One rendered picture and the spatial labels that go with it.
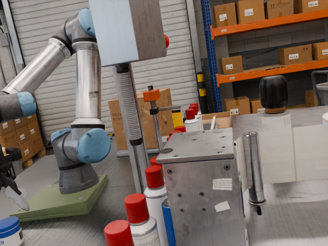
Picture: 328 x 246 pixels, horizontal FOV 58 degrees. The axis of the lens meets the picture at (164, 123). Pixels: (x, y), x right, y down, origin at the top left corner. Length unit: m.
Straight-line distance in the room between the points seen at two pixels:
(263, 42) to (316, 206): 4.85
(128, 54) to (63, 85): 4.93
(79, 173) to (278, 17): 4.04
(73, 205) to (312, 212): 0.70
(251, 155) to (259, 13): 4.09
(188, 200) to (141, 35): 0.42
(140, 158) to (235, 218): 0.51
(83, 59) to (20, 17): 4.91
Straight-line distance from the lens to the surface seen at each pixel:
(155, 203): 0.56
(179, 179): 0.42
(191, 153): 0.42
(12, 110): 0.93
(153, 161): 0.60
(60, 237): 0.96
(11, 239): 0.99
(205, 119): 2.07
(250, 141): 0.75
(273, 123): 0.94
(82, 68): 1.05
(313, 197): 0.86
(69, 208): 1.05
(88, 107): 1.02
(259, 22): 4.67
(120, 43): 0.75
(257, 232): 0.72
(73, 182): 1.14
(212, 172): 0.41
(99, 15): 0.82
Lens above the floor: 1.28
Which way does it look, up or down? 12 degrees down
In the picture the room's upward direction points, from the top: 9 degrees counter-clockwise
